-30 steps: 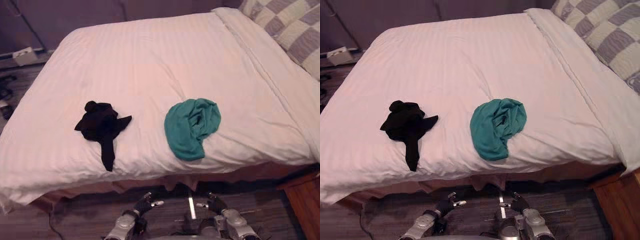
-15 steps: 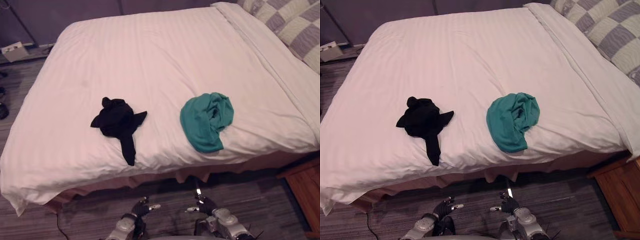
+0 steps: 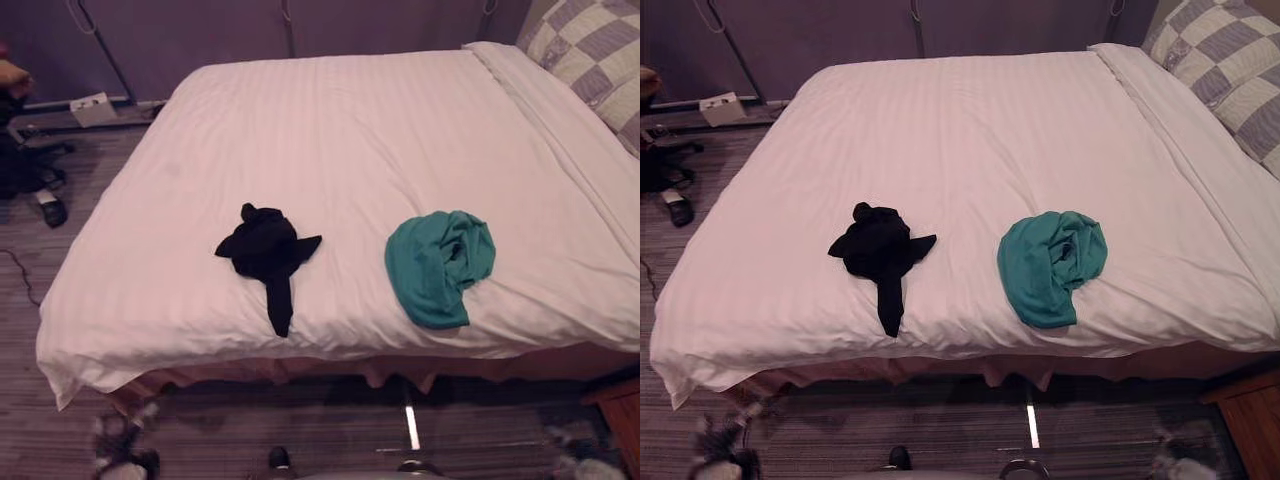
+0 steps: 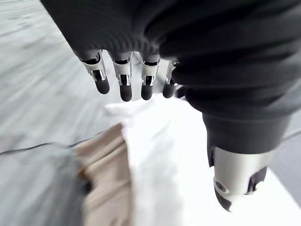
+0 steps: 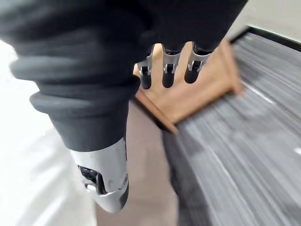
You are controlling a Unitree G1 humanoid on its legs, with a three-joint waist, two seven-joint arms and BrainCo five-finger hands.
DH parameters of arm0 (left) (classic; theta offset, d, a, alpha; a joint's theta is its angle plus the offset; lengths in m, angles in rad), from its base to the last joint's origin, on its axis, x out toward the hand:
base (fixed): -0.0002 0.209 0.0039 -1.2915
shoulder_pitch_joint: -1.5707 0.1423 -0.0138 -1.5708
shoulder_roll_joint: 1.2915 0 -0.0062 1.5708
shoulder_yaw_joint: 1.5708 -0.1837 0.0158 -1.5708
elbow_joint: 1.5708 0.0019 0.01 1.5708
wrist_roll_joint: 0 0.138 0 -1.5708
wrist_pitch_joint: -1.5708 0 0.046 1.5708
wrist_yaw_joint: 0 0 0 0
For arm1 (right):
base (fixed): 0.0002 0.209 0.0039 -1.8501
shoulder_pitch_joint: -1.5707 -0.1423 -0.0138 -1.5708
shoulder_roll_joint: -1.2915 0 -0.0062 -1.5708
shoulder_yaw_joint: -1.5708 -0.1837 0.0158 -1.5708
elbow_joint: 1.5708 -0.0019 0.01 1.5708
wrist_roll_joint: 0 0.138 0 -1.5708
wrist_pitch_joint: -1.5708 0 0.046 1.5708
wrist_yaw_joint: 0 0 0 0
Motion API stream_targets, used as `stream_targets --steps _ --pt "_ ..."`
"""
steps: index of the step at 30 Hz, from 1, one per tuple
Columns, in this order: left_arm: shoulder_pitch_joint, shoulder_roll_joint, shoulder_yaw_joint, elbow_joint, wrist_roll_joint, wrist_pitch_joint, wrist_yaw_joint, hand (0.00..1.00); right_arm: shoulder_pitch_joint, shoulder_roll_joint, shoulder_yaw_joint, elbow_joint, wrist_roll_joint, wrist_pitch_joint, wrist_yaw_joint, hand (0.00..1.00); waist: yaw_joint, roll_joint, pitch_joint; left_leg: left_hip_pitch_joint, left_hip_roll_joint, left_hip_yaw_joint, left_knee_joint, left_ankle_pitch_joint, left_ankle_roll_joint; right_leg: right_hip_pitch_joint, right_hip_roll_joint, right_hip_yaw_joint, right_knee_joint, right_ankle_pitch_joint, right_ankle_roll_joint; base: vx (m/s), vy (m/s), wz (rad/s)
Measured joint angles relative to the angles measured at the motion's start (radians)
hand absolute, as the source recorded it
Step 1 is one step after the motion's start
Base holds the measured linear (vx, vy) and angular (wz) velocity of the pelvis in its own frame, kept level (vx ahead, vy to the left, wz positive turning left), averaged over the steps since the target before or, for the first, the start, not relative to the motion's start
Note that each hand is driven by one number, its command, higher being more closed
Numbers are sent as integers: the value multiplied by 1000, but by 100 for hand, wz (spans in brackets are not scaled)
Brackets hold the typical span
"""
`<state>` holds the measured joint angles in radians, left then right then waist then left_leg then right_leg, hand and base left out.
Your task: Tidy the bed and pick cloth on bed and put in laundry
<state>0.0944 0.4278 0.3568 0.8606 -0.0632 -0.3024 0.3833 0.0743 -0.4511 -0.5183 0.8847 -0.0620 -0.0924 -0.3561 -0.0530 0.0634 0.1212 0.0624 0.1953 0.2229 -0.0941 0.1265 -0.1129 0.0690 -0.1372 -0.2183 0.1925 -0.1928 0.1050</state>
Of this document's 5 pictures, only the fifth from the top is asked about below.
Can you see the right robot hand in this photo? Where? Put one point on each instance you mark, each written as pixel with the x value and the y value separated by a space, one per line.
pixel 77 58

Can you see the white bed sheet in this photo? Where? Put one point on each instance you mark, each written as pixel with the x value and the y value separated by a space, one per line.
pixel 30 169

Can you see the wooden stool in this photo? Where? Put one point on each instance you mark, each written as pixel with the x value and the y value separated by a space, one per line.
pixel 188 94

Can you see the grey striped rug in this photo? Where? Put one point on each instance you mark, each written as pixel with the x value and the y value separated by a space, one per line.
pixel 237 146

